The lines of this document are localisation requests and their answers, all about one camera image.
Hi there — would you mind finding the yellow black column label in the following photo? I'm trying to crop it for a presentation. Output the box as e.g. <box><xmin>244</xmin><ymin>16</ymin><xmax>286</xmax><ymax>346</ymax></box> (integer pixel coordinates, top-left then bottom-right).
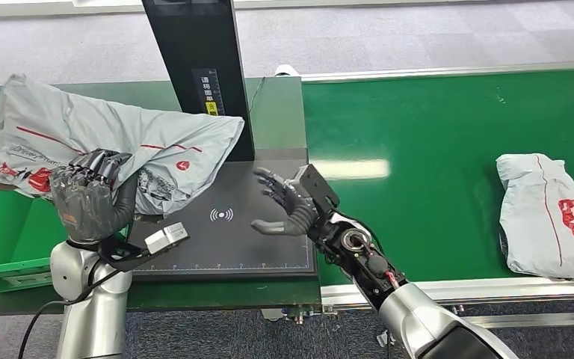
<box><xmin>191</xmin><ymin>68</ymin><xmax>226</xmax><ymax>118</ymax></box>

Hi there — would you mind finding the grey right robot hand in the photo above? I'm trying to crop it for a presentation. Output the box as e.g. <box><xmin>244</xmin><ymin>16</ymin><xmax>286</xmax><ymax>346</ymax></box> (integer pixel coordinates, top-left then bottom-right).
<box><xmin>250</xmin><ymin>167</ymin><xmax>321</xmax><ymax>238</ymax></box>

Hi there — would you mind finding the green plastic crate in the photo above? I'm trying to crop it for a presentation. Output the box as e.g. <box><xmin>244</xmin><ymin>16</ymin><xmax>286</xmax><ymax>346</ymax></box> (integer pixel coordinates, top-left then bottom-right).
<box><xmin>0</xmin><ymin>187</ymin><xmax>135</xmax><ymax>294</ymax></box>

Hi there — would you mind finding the green conveyor belt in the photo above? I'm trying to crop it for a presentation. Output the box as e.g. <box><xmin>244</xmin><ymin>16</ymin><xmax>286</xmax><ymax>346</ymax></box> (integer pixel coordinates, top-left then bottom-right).
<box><xmin>300</xmin><ymin>68</ymin><xmax>574</xmax><ymax>287</ymax></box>

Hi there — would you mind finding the grey poly mailer package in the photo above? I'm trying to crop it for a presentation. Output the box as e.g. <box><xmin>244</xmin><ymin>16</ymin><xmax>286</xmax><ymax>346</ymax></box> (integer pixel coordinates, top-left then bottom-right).
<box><xmin>495</xmin><ymin>152</ymin><xmax>574</xmax><ymax>285</ymax></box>
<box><xmin>0</xmin><ymin>73</ymin><xmax>245</xmax><ymax>218</ymax></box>

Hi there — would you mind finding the black inbound scanner machine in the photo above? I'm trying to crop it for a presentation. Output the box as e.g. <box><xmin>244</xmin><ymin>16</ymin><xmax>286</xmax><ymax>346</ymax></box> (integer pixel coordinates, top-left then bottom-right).
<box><xmin>127</xmin><ymin>0</ymin><xmax>318</xmax><ymax>284</ymax></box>

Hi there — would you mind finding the aluminium conveyor frame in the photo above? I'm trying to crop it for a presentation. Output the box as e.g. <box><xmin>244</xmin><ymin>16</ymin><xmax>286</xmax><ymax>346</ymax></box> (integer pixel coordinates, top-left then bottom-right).
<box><xmin>298</xmin><ymin>60</ymin><xmax>574</xmax><ymax>343</ymax></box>

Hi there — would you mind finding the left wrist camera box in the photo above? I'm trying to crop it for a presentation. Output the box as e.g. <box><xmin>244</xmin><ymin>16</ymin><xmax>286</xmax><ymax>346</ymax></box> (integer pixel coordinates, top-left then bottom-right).
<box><xmin>143</xmin><ymin>221</ymin><xmax>191</xmax><ymax>256</ymax></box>

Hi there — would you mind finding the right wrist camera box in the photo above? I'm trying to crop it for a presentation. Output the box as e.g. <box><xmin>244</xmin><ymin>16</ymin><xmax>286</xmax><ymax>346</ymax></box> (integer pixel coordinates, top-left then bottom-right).
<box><xmin>294</xmin><ymin>164</ymin><xmax>342</xmax><ymax>215</ymax></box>

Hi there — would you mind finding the thin black table cable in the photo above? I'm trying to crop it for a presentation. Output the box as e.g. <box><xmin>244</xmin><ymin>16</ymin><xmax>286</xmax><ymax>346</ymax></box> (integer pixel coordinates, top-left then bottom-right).
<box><xmin>247</xmin><ymin>76</ymin><xmax>266</xmax><ymax>115</ymax></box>

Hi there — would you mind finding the white conveyor roller end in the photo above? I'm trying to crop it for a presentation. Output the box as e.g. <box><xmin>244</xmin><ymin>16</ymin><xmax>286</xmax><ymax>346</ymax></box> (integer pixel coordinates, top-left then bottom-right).
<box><xmin>273</xmin><ymin>64</ymin><xmax>301</xmax><ymax>79</ymax></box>

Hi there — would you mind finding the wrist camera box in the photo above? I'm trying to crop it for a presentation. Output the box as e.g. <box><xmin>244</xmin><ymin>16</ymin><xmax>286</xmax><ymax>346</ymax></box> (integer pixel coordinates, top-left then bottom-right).
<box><xmin>143</xmin><ymin>221</ymin><xmax>191</xmax><ymax>256</ymax></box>
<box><xmin>294</xmin><ymin>164</ymin><xmax>342</xmax><ymax>215</ymax></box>

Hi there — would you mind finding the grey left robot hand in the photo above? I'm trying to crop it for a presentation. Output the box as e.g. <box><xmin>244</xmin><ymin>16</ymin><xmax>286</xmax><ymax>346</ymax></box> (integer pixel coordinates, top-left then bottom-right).
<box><xmin>49</xmin><ymin>147</ymin><xmax>140</xmax><ymax>245</ymax></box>

